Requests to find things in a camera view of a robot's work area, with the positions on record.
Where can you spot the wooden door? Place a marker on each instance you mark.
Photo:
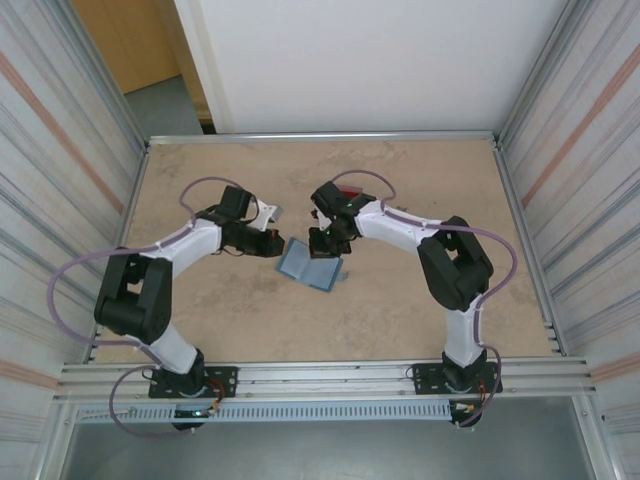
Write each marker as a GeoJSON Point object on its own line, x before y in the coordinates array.
{"type": "Point", "coordinates": [130, 40]}

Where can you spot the aluminium side rail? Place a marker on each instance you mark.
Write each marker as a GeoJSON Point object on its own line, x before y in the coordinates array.
{"type": "Point", "coordinates": [141, 175]}
{"type": "Point", "coordinates": [506, 175]}

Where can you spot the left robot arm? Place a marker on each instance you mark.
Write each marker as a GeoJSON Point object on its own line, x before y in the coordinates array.
{"type": "Point", "coordinates": [135, 300]}

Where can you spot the teal card holder wallet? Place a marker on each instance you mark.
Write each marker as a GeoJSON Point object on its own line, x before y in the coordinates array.
{"type": "Point", "coordinates": [320, 275]}

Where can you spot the aluminium corner post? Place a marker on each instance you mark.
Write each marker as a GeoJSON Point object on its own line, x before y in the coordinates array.
{"type": "Point", "coordinates": [537, 70]}
{"type": "Point", "coordinates": [131, 120]}

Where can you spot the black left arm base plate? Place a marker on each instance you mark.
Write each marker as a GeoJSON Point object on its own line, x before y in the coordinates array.
{"type": "Point", "coordinates": [225, 382]}

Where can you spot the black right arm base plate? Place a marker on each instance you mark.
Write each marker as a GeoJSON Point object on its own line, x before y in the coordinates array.
{"type": "Point", "coordinates": [430, 377]}

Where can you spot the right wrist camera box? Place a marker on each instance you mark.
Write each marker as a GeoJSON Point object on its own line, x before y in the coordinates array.
{"type": "Point", "coordinates": [315, 214]}

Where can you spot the white door frame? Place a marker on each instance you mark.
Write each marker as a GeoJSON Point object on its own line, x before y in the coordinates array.
{"type": "Point", "coordinates": [204, 60]}

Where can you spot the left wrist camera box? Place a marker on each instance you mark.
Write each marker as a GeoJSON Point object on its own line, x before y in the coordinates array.
{"type": "Point", "coordinates": [265, 215]}

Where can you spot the aluminium table edge rail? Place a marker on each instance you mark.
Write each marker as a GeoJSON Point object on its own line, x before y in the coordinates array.
{"type": "Point", "coordinates": [325, 136]}

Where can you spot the wide aluminium mounting rail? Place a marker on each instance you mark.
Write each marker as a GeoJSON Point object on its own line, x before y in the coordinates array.
{"type": "Point", "coordinates": [325, 380]}

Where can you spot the small control board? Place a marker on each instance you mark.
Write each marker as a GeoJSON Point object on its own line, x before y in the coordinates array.
{"type": "Point", "coordinates": [195, 413]}
{"type": "Point", "coordinates": [467, 407]}

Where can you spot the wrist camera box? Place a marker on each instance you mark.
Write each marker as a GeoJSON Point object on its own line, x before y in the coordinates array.
{"type": "Point", "coordinates": [265, 215]}
{"type": "Point", "coordinates": [315, 214]}

